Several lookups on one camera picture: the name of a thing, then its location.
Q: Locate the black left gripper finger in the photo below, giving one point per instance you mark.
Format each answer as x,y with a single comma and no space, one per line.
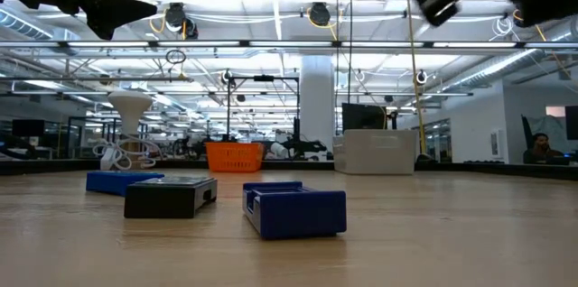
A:
117,12

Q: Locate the black case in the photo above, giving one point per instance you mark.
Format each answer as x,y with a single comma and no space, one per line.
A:
167,199

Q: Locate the dark blue case with screen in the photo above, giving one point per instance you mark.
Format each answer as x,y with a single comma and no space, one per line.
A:
298,215

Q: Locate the black background robot arm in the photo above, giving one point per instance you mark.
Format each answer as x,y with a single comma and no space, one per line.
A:
307,146

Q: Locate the black monitor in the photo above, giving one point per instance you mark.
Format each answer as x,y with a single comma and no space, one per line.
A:
363,117
28,128

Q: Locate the person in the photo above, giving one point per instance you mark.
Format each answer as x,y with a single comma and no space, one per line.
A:
540,142

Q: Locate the clear plastic bin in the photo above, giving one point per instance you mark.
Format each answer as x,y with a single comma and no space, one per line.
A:
375,151

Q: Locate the orange slatted plastic basket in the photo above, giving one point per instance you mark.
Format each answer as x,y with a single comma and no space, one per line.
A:
235,157

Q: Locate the black background rig frame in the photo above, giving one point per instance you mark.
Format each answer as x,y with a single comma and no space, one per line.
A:
263,78

